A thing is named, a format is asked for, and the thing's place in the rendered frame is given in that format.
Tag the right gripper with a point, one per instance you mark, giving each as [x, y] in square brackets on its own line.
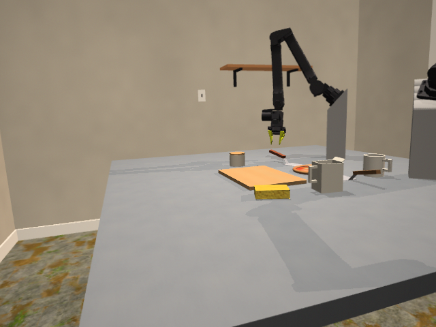
[276, 131]

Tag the grey square mug with handle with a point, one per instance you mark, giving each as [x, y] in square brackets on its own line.
[326, 176]

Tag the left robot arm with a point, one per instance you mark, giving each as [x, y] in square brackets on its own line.
[427, 88]

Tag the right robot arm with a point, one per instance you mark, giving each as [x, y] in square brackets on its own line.
[316, 86]

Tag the wooden cutting board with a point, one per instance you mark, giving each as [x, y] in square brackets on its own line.
[260, 175]

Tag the yellow sponge block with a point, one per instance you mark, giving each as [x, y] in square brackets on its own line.
[271, 192]

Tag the margherita pizza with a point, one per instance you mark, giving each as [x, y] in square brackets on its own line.
[303, 169]

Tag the white spatula with wooden handle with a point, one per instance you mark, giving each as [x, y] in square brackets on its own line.
[346, 178]

